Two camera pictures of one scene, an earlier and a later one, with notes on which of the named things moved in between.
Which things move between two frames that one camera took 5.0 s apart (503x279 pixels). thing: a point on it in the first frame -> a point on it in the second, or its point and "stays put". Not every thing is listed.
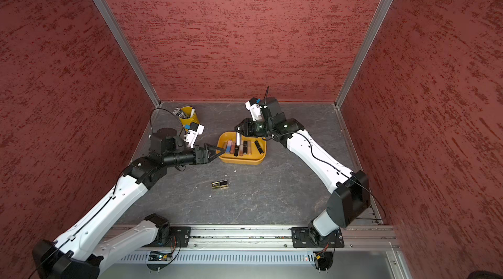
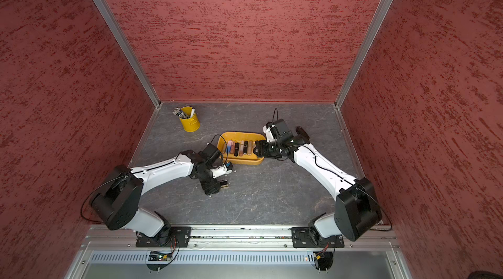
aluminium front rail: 373,238 stays put
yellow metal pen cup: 187,122 stays put
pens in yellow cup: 178,112 stays put
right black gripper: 249,125 -> 262,150
